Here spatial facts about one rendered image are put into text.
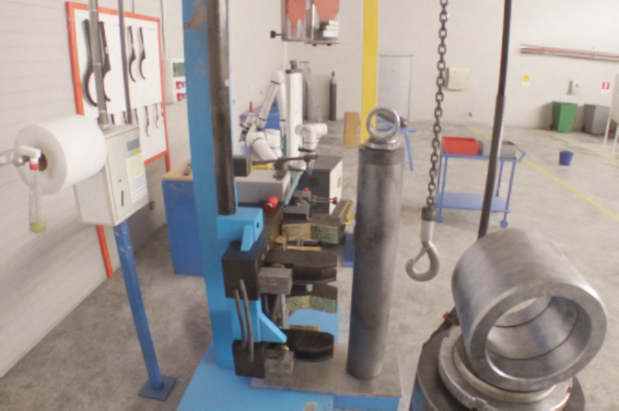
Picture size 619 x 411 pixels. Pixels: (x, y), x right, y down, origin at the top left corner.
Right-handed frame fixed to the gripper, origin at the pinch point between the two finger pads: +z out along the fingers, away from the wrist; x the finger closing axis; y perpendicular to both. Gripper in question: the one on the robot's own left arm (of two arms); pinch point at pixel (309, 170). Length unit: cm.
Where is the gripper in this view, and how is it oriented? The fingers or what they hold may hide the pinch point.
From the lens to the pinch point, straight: 274.4
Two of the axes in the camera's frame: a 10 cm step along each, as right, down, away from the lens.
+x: 3.5, -2.8, 8.9
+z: 0.0, 9.5, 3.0
